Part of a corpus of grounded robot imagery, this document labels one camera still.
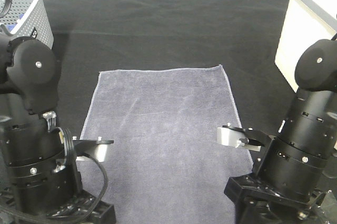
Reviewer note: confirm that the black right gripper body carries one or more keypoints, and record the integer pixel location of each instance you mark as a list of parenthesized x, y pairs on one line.
[(257, 202)]

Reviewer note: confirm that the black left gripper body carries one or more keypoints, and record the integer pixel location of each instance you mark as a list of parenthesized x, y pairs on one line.
[(76, 209)]

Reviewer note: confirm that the grey-blue terry towel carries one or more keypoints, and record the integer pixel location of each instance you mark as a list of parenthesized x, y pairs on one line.
[(165, 165)]

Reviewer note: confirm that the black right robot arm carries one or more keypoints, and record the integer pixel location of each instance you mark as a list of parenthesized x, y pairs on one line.
[(283, 184)]

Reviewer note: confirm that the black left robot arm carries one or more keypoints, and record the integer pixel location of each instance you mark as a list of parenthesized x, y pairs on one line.
[(39, 155)]

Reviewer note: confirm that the black table cloth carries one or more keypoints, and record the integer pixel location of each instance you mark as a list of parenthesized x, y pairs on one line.
[(94, 36)]

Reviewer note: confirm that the cream storage box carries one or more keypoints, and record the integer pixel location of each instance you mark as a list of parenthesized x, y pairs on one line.
[(306, 21)]

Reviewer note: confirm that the blue cloth in basket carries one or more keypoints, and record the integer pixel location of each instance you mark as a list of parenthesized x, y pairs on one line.
[(10, 27)]

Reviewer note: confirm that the grey perforated laundry basket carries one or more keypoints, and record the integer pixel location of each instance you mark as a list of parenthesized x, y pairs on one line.
[(31, 20)]

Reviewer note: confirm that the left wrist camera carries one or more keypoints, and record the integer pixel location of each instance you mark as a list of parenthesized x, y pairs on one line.
[(96, 148)]

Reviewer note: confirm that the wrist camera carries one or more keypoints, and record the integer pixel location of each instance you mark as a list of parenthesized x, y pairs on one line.
[(96, 148), (236, 137)]

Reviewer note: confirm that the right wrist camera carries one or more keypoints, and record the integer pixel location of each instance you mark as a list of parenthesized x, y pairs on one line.
[(236, 137)]

